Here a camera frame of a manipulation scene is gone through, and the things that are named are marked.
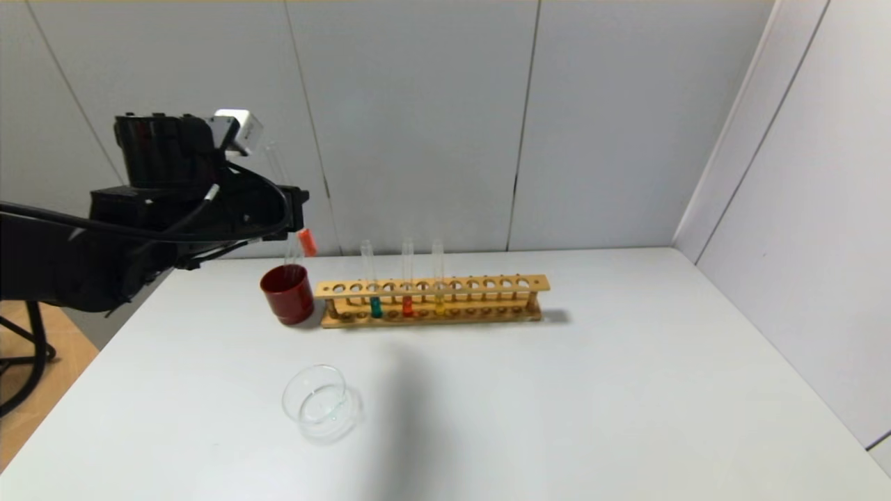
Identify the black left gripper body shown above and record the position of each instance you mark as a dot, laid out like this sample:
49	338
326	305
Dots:
297	207

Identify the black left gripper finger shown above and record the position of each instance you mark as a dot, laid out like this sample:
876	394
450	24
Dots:
292	209

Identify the test tube with red pigment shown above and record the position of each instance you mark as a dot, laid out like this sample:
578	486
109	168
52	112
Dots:
307	243

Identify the empty clear test tube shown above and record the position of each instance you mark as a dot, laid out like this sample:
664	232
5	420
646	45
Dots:
292	254

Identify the test tube with orange-red liquid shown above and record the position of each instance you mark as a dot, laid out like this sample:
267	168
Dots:
407	306

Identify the test tube with yellow liquid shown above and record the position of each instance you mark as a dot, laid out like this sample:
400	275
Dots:
439	305

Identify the wooden test tube rack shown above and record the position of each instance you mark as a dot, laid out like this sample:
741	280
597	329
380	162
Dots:
487	284

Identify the dark red cup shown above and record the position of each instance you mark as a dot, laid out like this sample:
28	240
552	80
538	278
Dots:
289	299

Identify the clear glass beaker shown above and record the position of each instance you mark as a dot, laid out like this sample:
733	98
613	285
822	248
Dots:
324	407

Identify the black stand legs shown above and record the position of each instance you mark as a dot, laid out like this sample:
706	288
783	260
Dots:
21	331

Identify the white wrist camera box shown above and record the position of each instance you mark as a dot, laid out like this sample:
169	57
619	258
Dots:
240	129

